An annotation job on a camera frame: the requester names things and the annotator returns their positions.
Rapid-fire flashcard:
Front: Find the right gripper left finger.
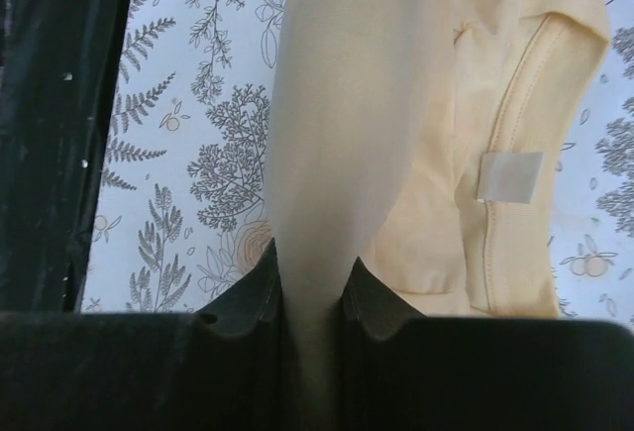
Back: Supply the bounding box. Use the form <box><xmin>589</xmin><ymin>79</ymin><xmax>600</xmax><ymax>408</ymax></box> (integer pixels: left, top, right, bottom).
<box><xmin>1</xmin><ymin>246</ymin><xmax>281</xmax><ymax>430</ymax></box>

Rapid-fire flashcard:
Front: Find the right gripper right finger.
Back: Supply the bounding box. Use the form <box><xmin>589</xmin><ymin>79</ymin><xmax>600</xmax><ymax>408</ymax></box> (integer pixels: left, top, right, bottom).
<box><xmin>341</xmin><ymin>262</ymin><xmax>633</xmax><ymax>430</ymax></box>

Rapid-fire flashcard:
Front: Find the beige t shirt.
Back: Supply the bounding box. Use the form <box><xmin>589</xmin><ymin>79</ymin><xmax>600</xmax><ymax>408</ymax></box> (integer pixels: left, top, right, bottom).
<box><xmin>264</xmin><ymin>0</ymin><xmax>610</xmax><ymax>430</ymax></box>

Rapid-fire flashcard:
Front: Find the floral table mat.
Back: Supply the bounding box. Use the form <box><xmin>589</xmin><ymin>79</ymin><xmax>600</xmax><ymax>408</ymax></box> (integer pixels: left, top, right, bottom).
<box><xmin>78</xmin><ymin>0</ymin><xmax>633</xmax><ymax>325</ymax></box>

